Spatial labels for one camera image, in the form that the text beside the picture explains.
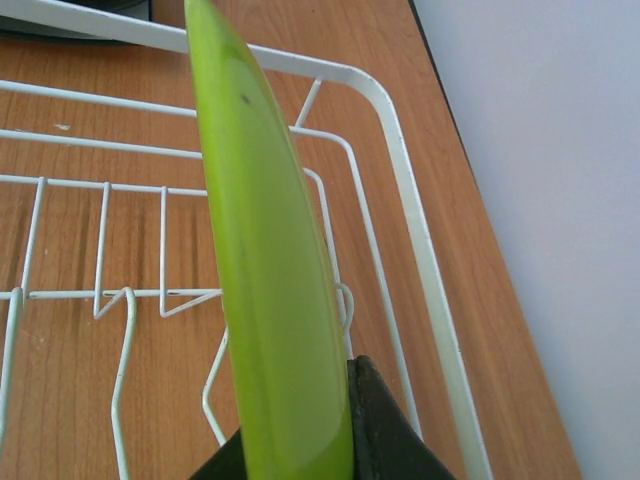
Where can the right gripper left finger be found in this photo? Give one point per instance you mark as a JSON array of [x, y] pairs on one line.
[[227, 463]]

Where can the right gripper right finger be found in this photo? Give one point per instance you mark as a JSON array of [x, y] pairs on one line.
[[385, 446]]

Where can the green plastic plate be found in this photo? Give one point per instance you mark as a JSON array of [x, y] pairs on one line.
[[286, 346]]

